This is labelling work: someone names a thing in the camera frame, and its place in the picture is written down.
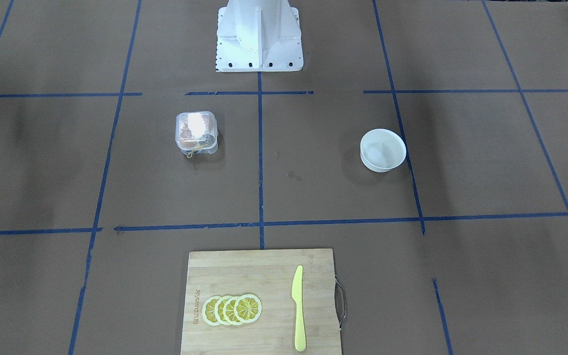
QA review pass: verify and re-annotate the white bowl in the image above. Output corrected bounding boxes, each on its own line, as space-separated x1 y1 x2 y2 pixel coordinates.
360 128 407 173

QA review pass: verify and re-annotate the bamboo cutting board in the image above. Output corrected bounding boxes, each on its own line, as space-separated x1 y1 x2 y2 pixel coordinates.
180 248 342 355

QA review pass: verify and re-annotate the clear plastic egg box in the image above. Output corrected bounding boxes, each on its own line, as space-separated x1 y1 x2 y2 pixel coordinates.
175 111 218 159

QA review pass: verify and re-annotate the yellow plastic knife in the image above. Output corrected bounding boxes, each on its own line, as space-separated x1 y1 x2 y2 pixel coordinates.
291 265 307 353

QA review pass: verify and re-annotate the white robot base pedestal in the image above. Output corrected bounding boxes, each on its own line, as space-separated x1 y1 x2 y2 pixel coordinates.
215 0 304 72

